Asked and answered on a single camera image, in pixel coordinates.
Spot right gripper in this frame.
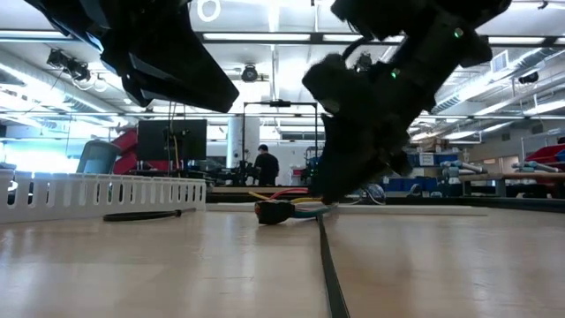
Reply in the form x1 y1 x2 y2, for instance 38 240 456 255
304 17 478 204

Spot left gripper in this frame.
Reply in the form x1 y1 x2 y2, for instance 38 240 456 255
79 0 239 114

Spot black zip tie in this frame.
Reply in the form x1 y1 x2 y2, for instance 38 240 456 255
102 207 198 223
315 213 352 318

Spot white slotted cable duct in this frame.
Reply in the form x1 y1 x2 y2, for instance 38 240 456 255
0 169 207 224

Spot black safety glasses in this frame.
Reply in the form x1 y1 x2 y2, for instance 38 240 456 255
350 182 387 207

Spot black computer monitor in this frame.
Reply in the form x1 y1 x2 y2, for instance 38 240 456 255
137 118 208 163

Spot white round column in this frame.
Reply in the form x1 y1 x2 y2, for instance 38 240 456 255
226 116 261 170

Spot person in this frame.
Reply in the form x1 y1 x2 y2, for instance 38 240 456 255
252 143 281 187

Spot small black robot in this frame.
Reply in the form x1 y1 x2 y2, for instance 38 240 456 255
220 159 261 186

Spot grey office chair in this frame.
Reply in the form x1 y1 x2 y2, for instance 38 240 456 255
76 140 124 176

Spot wooden workbench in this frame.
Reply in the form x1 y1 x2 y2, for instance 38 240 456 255
458 170 565 199

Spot white air vent grille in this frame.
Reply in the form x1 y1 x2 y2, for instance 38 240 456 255
490 49 509 74

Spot black dome camera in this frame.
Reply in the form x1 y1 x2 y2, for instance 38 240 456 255
240 64 260 84

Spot round white ring light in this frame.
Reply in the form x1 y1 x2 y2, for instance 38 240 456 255
196 0 222 23

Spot black camera with cables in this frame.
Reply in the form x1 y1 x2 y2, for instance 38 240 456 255
46 47 90 81

